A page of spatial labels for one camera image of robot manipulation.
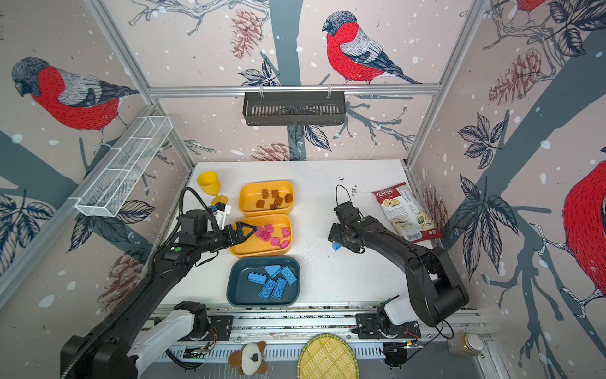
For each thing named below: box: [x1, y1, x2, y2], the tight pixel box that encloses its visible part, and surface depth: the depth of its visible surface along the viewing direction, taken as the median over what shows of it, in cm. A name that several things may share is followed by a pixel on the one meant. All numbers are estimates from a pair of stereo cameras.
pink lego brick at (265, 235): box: [259, 229, 272, 243], surface depth 94 cm
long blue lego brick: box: [247, 272, 268, 286], surface depth 83 cm
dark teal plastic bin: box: [226, 256, 302, 308], surface depth 83 cm
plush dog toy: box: [228, 341, 267, 376], surface depth 68 cm
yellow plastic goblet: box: [197, 170, 229, 207], surface depth 99 cm
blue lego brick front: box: [258, 277, 277, 301], surface depth 81 cm
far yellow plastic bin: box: [238, 180, 295, 216], surface depth 109 cm
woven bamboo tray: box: [297, 333, 360, 379], surface depth 69 cm
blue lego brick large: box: [271, 277, 287, 301], surface depth 82 cm
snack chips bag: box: [371, 182, 443, 244], surface depth 100 cm
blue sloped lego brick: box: [264, 264, 282, 279], surface depth 85 cm
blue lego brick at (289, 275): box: [280, 266, 298, 286], surface depth 85 cm
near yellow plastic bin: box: [229, 213, 293, 259], surface depth 96 cm
